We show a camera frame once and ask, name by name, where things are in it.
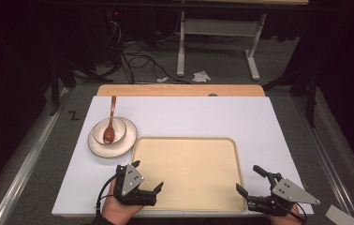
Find black floor cables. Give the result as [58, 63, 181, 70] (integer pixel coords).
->
[120, 39, 192, 85]

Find white metal desk frame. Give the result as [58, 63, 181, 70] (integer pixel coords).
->
[176, 10, 268, 82]

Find flat white paper piece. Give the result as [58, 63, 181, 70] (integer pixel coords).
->
[325, 203, 354, 225]

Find white bowl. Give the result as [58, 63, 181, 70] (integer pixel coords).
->
[92, 116, 127, 146]

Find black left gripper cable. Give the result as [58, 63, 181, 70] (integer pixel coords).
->
[95, 172, 120, 216]

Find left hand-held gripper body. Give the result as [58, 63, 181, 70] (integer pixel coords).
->
[112, 163, 157, 207]

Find large crumpled white paper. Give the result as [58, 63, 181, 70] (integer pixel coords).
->
[192, 70, 213, 83]

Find dark computer tower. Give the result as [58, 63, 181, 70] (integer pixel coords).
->
[102, 8, 126, 65]

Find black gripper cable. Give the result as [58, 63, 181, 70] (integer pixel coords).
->
[95, 172, 120, 216]
[276, 198, 308, 225]

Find white table sheet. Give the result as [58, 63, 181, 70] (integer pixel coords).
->
[52, 96, 315, 218]

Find white plate with dark rim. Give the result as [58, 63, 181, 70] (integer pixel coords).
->
[87, 116, 139, 159]

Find beige plastic tray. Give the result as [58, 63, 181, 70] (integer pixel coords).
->
[131, 136, 248, 213]

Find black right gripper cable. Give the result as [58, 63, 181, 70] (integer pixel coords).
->
[276, 198, 308, 225]

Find brown wooden spoon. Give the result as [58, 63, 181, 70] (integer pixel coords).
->
[102, 95, 118, 145]

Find person's left hand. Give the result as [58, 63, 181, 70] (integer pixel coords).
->
[100, 182, 145, 225]

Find silver metal floor rail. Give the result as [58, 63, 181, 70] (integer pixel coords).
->
[0, 87, 70, 225]
[291, 96, 354, 225]

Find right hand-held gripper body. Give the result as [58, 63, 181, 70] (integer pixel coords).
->
[246, 172, 321, 218]

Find person's right hand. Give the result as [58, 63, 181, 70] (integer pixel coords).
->
[266, 202, 304, 225]

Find black metal stand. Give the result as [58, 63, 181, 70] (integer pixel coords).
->
[261, 70, 320, 128]
[49, 58, 114, 117]

